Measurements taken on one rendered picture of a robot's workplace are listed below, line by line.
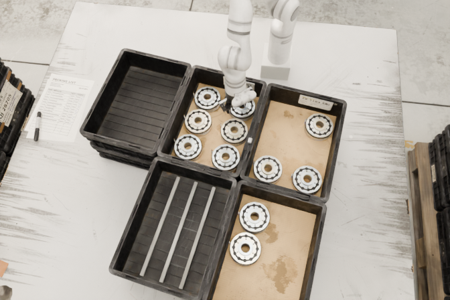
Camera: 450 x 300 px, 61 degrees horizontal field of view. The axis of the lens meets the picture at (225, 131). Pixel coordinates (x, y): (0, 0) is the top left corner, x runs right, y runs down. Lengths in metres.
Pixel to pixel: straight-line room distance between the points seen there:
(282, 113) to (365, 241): 0.56
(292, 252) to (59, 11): 2.53
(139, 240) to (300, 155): 0.64
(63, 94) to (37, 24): 1.43
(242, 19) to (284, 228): 0.70
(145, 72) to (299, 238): 0.90
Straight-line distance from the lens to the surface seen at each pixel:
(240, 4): 1.12
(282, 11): 1.45
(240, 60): 1.17
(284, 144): 1.45
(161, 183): 1.42
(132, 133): 1.52
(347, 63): 1.86
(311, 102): 1.49
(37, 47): 3.09
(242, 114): 1.47
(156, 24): 1.98
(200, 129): 1.44
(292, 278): 1.34
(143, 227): 1.39
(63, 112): 1.82
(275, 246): 1.34
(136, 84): 1.63
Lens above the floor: 2.15
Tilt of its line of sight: 64 degrees down
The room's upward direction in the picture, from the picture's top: 4 degrees counter-clockwise
